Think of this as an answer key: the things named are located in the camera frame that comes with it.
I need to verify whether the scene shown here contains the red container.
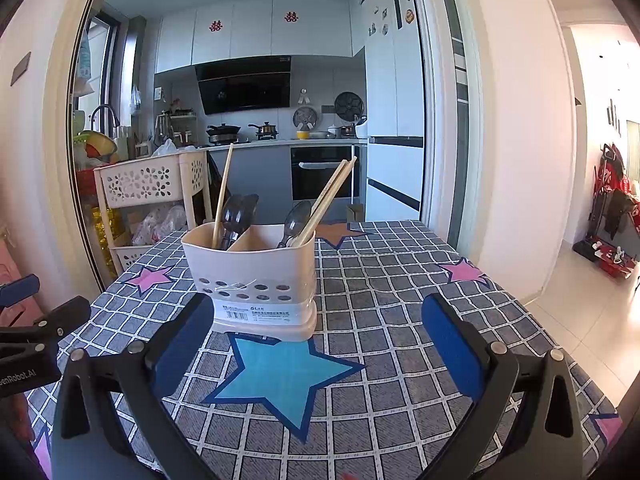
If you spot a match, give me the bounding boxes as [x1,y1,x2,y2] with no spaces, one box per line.
[74,164,101,201]

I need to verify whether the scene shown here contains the dark cooking pot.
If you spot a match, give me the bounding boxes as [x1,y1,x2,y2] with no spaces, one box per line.
[248,120,280,140]

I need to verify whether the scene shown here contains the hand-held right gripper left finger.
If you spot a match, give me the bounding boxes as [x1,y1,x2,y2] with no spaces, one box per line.
[50,292,216,480]

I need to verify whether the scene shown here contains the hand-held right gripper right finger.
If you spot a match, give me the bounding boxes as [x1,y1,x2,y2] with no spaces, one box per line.
[421,292,584,480]

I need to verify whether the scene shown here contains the white refrigerator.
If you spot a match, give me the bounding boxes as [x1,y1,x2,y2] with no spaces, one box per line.
[363,0,426,224]

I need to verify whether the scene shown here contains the blue patterned bamboo chopstick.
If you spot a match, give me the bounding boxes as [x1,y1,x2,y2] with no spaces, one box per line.
[295,159,353,247]

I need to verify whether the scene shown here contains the black range hood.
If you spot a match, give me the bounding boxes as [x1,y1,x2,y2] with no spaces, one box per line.
[194,56,293,115]

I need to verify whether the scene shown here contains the grey kitchen counter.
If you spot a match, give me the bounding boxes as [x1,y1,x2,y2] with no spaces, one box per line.
[207,137,369,222]

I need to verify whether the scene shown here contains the black built-in oven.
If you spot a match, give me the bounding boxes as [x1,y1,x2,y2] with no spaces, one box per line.
[290,145,360,202]

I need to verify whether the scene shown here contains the grey checked star tablecloth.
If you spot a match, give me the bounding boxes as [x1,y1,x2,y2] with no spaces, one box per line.
[25,220,623,480]

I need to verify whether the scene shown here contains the cluster of fridge magnets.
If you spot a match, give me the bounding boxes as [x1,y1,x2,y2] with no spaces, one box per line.
[367,0,417,37]

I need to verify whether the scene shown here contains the white wall cabinets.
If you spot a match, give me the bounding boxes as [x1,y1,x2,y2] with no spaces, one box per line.
[154,0,369,75]

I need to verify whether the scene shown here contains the grey wall plate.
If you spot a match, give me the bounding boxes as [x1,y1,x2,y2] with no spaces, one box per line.
[10,51,32,86]

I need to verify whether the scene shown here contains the round metal steamer rack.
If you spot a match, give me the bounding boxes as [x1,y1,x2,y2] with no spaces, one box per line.
[292,105,320,131]

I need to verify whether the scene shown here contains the red and black hanging clothes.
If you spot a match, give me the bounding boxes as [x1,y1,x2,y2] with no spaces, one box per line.
[572,142,640,277]

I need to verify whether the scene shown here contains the black wok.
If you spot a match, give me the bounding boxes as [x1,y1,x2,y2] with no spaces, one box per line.
[206,123,242,144]

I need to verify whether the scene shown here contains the black round wall rack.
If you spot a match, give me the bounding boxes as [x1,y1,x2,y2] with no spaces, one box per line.
[333,91,365,120]

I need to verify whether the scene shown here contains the yellow basin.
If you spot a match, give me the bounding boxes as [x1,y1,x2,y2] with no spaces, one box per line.
[74,130,119,156]

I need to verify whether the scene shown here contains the gold foil bundle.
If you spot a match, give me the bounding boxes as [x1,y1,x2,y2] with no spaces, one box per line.
[89,204,126,271]

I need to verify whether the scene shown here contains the kitchen faucet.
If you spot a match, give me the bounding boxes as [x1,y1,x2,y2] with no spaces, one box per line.
[89,104,121,134]

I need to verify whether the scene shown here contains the beige plastic storage trolley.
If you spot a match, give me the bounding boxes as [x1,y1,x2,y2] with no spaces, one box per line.
[93,148,209,274]

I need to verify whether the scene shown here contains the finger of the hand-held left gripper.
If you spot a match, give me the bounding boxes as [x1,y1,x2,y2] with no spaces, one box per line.
[0,273,41,307]
[32,295,92,344]

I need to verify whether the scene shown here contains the clear plastic bag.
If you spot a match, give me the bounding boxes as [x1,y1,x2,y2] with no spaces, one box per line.
[130,204,189,246]

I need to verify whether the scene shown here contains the white plastic utensil holder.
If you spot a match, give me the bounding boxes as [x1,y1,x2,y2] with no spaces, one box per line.
[180,223,319,342]

